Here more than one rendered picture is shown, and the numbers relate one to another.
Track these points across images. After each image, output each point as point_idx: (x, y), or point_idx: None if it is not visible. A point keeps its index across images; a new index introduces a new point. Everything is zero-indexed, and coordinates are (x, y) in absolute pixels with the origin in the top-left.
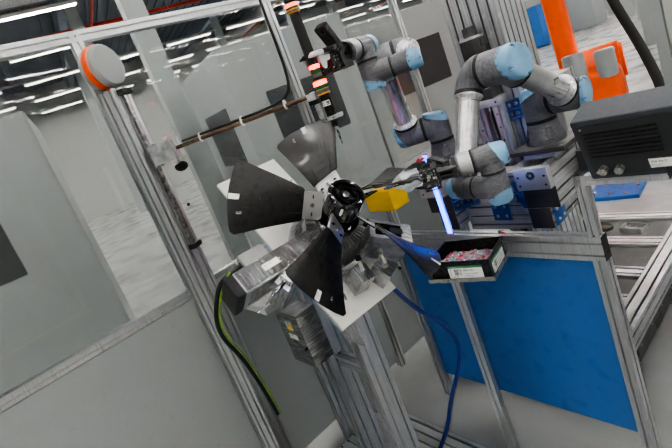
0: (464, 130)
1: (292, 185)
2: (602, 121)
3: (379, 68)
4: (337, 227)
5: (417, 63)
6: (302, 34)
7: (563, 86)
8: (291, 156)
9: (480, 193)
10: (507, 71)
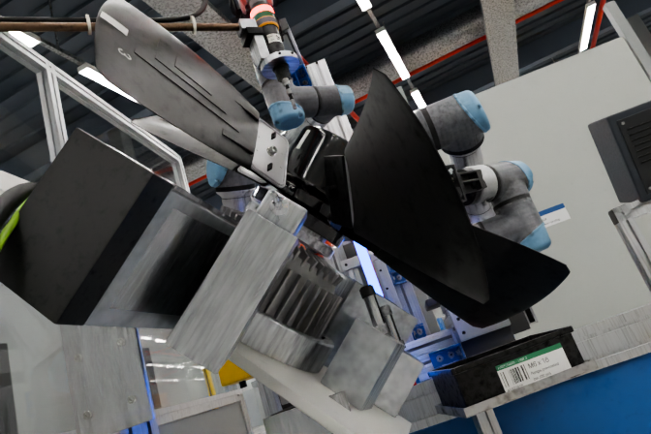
0: None
1: (237, 92)
2: (647, 107)
3: (301, 90)
4: None
5: (351, 100)
6: None
7: None
8: (167, 134)
9: (506, 233)
10: (476, 110)
